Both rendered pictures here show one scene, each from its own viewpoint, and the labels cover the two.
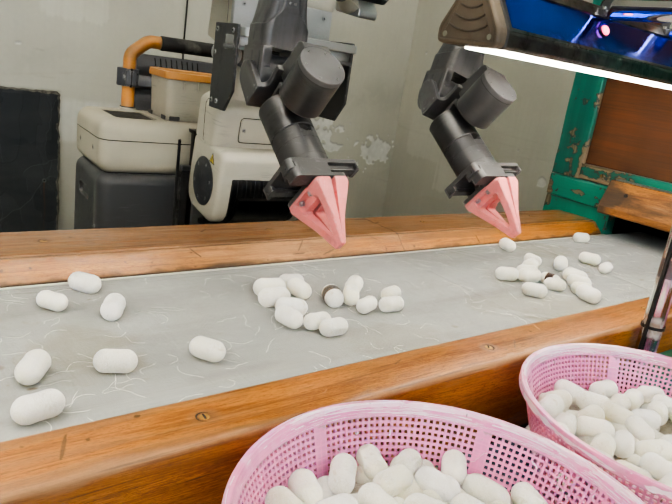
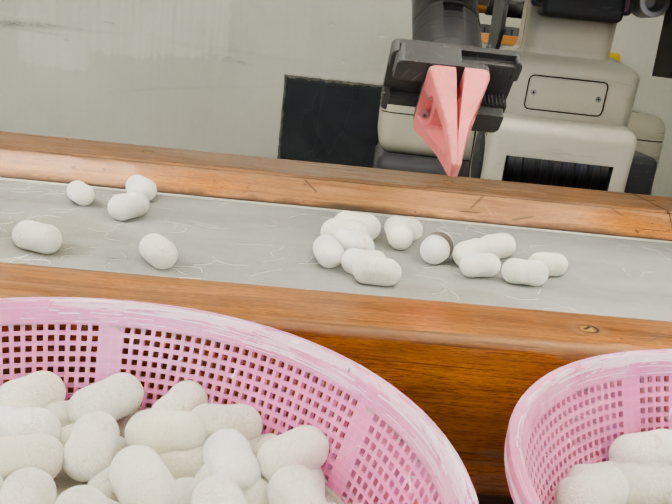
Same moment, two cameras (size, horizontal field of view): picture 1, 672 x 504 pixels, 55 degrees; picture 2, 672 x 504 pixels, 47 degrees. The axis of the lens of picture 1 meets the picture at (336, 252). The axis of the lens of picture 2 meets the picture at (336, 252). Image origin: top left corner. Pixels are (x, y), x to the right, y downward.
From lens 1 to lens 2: 36 cm
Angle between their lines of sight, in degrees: 35
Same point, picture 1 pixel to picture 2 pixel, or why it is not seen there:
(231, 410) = (25, 279)
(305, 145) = (440, 29)
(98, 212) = not seen: hidden behind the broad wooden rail
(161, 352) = (118, 250)
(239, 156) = (518, 124)
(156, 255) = (256, 180)
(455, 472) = (267, 452)
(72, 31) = not seen: hidden behind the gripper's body
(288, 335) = (308, 271)
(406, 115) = not seen: outside the picture
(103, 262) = (187, 177)
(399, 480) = (158, 428)
